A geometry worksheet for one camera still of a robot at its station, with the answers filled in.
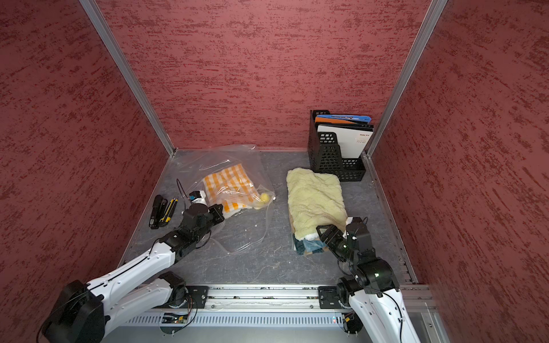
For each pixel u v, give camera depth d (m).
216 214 0.73
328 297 0.74
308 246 0.81
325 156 0.92
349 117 0.95
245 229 0.92
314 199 0.91
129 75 0.88
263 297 0.76
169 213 0.95
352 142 0.95
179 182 1.06
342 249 0.62
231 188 1.01
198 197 0.73
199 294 0.75
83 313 0.39
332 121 0.96
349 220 0.71
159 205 0.96
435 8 0.70
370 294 0.48
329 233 0.67
